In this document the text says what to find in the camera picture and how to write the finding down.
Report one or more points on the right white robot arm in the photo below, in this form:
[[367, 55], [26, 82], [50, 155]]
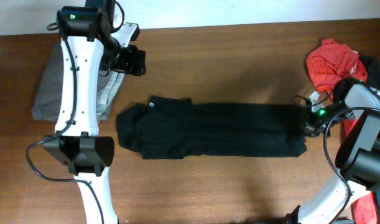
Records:
[[357, 164]]

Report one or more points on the dark navy garment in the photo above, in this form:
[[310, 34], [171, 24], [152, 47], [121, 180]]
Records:
[[370, 207]]

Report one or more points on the red garment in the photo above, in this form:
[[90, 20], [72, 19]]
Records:
[[327, 65]]

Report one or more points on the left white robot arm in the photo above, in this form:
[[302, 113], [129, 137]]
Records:
[[90, 43]]

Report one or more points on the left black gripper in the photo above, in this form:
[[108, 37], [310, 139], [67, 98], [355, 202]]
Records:
[[134, 61]]

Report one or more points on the black t-shirt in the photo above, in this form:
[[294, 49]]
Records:
[[167, 128]]

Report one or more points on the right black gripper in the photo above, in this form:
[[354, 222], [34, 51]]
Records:
[[309, 127]]

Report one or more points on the grey folded garment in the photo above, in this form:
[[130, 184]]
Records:
[[47, 101]]

